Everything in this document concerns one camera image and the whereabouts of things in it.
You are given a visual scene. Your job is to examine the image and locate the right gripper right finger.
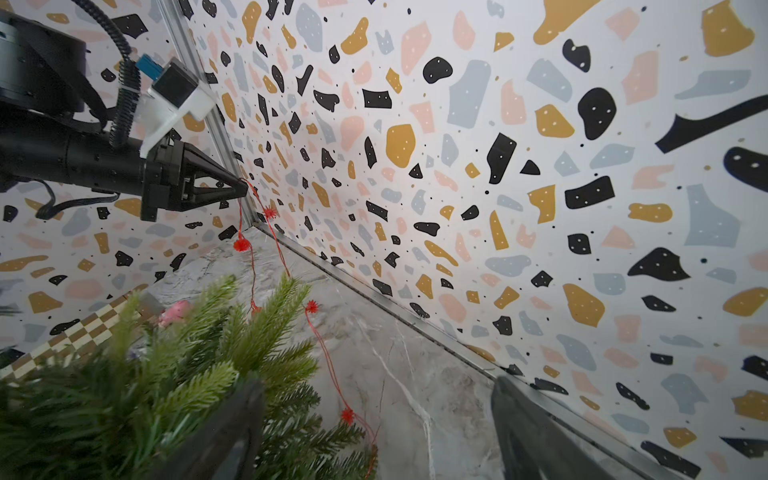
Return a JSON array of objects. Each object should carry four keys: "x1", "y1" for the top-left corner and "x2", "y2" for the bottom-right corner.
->
[{"x1": 491, "y1": 377, "x2": 610, "y2": 480}]

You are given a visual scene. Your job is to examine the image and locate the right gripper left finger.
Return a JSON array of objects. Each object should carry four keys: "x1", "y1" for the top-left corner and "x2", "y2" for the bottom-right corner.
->
[{"x1": 149, "y1": 378, "x2": 266, "y2": 480}]

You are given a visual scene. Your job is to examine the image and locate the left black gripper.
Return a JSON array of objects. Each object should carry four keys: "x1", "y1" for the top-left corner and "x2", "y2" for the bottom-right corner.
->
[{"x1": 140, "y1": 142, "x2": 248, "y2": 222}]

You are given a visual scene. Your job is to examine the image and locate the red string lights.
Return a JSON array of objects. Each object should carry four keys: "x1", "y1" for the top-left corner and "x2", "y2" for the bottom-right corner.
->
[{"x1": 232, "y1": 176, "x2": 379, "y2": 480}]

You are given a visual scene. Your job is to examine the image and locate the small green christmas tree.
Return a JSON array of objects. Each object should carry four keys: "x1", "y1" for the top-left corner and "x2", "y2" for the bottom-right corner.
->
[{"x1": 0, "y1": 272, "x2": 379, "y2": 480}]

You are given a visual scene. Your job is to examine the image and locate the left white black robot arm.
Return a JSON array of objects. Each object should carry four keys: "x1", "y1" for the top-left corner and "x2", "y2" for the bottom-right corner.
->
[{"x1": 1, "y1": 1, "x2": 248, "y2": 221}]

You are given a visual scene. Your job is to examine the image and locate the pink toy figure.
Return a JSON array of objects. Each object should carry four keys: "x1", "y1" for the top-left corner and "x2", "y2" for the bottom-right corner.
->
[{"x1": 157, "y1": 300, "x2": 191, "y2": 328}]

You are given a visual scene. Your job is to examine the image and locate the checkered chess board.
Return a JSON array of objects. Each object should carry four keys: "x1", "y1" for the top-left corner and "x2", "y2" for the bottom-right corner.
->
[{"x1": 1, "y1": 283, "x2": 149, "y2": 383}]

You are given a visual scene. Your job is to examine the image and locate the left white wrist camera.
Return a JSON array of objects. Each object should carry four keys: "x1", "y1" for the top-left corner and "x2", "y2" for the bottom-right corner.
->
[{"x1": 134, "y1": 55, "x2": 215, "y2": 159}]

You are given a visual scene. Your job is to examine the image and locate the black corrugated cable conduit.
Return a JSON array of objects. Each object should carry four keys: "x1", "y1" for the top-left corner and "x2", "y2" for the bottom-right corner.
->
[{"x1": 71, "y1": 0, "x2": 142, "y2": 150}]

